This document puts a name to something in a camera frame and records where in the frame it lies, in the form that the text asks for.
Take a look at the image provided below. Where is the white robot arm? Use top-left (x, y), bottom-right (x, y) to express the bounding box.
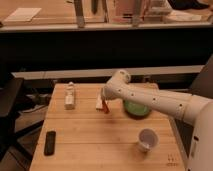
top-left (101, 70), bottom-right (213, 171)

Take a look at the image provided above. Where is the white plastic bottle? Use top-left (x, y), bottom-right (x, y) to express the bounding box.
top-left (65, 82), bottom-right (75, 110)

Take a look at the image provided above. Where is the green bowl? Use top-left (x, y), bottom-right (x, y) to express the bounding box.
top-left (123, 100), bottom-right (150, 117)

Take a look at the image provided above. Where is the white paper cup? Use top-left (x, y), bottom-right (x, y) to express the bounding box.
top-left (138, 129), bottom-right (158, 153)

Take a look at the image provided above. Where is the black remote control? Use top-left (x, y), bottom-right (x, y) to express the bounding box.
top-left (44, 131), bottom-right (56, 156)

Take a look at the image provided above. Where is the black chair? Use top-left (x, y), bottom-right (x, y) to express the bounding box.
top-left (0, 78), bottom-right (44, 161)

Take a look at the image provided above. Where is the white paper sheet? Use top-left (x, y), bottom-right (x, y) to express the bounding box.
top-left (4, 8), bottom-right (41, 22)

